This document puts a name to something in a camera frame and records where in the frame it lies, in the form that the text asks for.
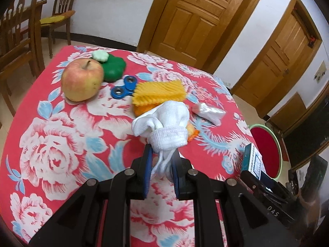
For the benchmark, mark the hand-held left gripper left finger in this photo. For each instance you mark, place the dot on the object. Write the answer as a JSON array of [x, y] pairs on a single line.
[[147, 169]]

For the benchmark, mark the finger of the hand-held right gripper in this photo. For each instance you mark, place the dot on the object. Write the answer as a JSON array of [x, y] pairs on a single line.
[[272, 184], [253, 185]]

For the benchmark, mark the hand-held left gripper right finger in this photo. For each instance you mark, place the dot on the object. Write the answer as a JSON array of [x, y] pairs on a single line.
[[177, 176]]

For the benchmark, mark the teal white medicine box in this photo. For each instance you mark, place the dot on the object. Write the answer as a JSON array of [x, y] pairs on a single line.
[[250, 159]]

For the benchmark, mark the white sock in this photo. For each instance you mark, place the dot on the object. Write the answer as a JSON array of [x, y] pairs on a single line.
[[167, 118]]

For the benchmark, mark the orange fruit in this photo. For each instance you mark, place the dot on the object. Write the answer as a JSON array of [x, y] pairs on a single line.
[[141, 110]]

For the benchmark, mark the clear plastic bag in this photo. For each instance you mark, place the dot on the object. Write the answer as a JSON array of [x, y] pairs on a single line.
[[210, 112]]

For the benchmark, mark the leaning wooden board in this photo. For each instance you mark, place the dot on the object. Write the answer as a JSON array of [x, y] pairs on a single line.
[[287, 110]]

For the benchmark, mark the yellow ridged sponge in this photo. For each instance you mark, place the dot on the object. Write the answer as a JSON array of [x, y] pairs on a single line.
[[159, 92]]

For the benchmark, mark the red floral tablecloth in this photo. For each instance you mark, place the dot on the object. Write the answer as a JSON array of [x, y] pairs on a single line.
[[64, 146]]

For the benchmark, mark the blue fidget spinner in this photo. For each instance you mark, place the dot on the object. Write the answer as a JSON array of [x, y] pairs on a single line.
[[128, 85]]

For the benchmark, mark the dark green flower-shaped container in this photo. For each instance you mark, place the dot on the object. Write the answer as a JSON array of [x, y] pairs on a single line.
[[114, 68]]

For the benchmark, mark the red yellow apple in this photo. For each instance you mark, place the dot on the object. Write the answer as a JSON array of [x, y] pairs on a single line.
[[81, 79]]

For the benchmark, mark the light green flower-shaped lid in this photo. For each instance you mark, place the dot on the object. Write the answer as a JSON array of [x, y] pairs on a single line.
[[100, 55]]

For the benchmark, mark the wooden door with red ornament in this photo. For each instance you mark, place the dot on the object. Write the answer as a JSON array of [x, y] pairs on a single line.
[[282, 56]]

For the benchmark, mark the red door ornament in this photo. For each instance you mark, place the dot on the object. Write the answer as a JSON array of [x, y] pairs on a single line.
[[312, 41]]

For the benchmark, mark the wooden panel door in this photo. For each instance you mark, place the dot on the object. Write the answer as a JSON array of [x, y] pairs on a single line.
[[200, 18]]

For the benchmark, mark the yellow seat cushion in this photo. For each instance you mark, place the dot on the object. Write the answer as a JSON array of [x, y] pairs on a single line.
[[55, 18]]

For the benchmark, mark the wooden slat-back chair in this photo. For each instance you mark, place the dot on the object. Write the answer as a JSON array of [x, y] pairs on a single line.
[[12, 30]]

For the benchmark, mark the beige wall electrical panel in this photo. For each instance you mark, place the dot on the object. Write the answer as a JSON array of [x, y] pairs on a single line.
[[320, 72]]

